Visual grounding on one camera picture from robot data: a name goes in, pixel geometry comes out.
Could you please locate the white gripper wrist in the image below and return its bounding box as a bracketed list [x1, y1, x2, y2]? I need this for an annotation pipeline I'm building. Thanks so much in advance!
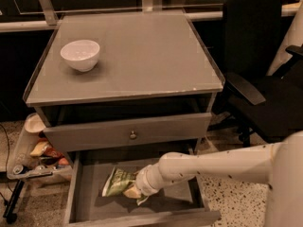
[123, 164, 172, 199]

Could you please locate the green jalapeno chip bag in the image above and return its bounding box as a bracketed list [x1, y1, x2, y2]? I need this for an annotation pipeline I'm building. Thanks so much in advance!
[101, 167, 149, 205]

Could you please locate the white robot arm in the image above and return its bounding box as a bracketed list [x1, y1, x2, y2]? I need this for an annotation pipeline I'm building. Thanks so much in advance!
[126, 131, 303, 227]

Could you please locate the open grey middle drawer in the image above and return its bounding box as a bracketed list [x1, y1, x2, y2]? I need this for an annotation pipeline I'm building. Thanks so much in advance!
[63, 145, 221, 227]

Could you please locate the round metal drawer knob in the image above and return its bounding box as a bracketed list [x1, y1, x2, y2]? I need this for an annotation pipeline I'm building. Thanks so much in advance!
[130, 131, 137, 140]

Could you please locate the closed grey top drawer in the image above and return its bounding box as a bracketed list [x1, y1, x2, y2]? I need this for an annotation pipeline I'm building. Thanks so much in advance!
[44, 113, 211, 152]

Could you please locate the red snack bag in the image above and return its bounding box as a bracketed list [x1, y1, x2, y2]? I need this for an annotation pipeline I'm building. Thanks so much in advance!
[44, 147, 63, 159]

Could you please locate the yellow snack bag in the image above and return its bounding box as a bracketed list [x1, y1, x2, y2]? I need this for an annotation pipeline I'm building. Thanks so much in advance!
[30, 141, 49, 157]

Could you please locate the grey wooden drawer cabinet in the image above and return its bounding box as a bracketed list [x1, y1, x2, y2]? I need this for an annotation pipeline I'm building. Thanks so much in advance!
[22, 10, 226, 227]

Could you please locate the soda can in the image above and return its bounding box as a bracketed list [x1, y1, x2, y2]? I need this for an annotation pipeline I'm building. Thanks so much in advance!
[12, 165, 26, 175]

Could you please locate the white bowl in bin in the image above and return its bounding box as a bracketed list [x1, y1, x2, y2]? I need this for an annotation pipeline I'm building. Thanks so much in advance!
[25, 113, 45, 133]

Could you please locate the black cart stand leg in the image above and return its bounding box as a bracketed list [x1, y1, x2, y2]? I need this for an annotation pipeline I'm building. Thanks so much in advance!
[3, 180, 25, 224]

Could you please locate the white ceramic bowl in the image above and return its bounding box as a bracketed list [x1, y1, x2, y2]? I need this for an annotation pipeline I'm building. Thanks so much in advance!
[61, 40, 100, 72]

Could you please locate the black office chair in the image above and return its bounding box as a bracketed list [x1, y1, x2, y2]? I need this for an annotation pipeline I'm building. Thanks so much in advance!
[212, 0, 303, 147]

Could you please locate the metal railing bar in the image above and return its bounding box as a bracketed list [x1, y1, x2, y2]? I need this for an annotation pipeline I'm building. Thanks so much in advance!
[0, 2, 303, 34]

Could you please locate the black cable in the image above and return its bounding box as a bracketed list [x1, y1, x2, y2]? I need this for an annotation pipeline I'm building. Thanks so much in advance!
[0, 122, 15, 206]

